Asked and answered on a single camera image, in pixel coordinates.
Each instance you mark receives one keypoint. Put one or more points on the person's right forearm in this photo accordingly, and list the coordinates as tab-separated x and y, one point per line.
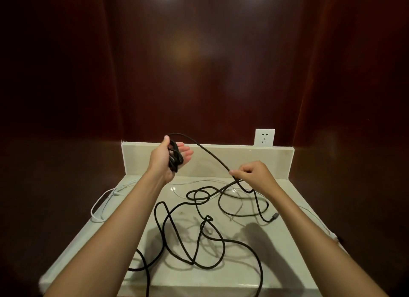
316	248

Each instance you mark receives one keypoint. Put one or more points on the white wall socket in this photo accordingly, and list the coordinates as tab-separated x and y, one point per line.
264	137

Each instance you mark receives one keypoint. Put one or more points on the person's right hand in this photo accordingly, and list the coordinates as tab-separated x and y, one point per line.
260	177

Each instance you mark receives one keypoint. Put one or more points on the person's left hand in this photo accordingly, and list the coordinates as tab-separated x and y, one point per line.
159	162

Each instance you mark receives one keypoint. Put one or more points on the person's right thumb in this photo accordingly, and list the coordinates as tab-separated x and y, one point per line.
241	176

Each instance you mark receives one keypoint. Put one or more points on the person's left forearm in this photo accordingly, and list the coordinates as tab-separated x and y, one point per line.
108	239

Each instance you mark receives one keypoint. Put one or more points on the beige marble backsplash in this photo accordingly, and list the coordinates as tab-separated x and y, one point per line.
217	156

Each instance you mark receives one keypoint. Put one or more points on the person's left thumb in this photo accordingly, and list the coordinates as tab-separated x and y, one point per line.
164	144

